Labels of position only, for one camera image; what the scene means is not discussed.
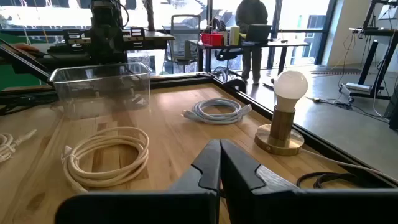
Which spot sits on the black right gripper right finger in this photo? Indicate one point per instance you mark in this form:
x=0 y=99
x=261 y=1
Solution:
x=242 y=186

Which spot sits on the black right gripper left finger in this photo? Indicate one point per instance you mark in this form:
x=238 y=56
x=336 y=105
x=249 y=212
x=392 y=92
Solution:
x=199 y=180

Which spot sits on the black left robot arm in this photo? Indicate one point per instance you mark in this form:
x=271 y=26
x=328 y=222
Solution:
x=105 y=15

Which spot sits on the grey mesh office chair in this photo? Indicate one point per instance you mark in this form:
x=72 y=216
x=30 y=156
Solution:
x=186 y=31

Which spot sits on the clear plastic bin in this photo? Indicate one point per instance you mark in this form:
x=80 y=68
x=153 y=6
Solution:
x=93 y=93

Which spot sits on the bulb lamp with brass base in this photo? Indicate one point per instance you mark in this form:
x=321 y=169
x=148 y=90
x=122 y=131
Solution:
x=281 y=124

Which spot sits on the red storage box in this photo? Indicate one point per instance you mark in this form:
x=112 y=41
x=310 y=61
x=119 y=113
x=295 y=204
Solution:
x=212 y=39

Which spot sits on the black office chair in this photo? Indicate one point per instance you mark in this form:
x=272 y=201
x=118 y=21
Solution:
x=228 y=53

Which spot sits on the white cylinder container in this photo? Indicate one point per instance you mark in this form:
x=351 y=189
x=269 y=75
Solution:
x=234 y=35

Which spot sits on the black clamp knob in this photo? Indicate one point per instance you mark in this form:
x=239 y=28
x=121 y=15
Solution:
x=234 y=85

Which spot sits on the person's hand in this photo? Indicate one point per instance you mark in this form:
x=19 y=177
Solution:
x=26 y=48

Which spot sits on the person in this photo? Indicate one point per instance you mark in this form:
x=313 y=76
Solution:
x=252 y=12

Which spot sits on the dark laptop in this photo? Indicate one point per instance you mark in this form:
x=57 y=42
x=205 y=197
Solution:
x=258 y=32

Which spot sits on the black office desk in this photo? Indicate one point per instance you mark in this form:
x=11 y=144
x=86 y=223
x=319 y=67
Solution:
x=280 y=44

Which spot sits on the white power strip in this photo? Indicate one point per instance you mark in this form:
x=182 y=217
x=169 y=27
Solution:
x=357 y=87

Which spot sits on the black computer box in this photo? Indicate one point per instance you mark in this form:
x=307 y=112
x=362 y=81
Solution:
x=393 y=115

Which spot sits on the black metal stand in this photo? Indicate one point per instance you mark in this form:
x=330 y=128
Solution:
x=368 y=62

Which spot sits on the black table frame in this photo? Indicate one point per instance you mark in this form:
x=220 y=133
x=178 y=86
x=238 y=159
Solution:
x=180 y=79

